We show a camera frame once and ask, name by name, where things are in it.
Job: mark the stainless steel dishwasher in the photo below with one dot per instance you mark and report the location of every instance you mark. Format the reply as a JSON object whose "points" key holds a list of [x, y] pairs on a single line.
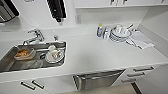
{"points": [[98, 79]]}

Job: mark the small white bottle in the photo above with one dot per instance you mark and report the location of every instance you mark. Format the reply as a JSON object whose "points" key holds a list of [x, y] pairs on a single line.
{"points": [[106, 32]]}

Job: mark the small chrome sink knob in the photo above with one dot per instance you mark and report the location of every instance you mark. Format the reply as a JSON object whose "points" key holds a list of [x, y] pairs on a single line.
{"points": [[56, 37]]}

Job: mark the white plate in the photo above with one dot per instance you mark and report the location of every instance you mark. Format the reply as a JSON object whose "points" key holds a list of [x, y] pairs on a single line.
{"points": [[55, 56]]}

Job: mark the white cup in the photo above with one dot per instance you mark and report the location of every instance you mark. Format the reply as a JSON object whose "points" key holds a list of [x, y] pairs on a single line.
{"points": [[52, 49]]}

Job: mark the white mug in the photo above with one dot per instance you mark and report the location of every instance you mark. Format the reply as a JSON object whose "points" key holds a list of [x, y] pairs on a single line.
{"points": [[119, 29]]}

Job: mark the chrome sink faucet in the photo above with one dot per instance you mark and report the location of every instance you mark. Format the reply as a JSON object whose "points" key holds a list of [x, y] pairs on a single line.
{"points": [[35, 36]]}

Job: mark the brown bowl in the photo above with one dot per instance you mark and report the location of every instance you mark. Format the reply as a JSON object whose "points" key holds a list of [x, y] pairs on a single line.
{"points": [[25, 53]]}

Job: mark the white three-drawer unit wide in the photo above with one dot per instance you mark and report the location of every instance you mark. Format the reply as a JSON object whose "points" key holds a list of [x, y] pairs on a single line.
{"points": [[140, 75]]}

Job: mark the white two-door sink cabinet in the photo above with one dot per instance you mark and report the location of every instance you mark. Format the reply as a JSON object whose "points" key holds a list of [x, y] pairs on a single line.
{"points": [[33, 86]]}

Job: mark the stainless steel sink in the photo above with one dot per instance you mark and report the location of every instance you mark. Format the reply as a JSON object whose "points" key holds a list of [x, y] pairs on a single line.
{"points": [[8, 61]]}

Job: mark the black wall soap dispenser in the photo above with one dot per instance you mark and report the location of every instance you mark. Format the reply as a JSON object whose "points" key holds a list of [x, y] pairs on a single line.
{"points": [[56, 9]]}

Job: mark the white four-door wall cabinet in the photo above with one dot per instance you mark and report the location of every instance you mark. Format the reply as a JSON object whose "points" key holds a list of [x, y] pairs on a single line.
{"points": [[120, 2]]}

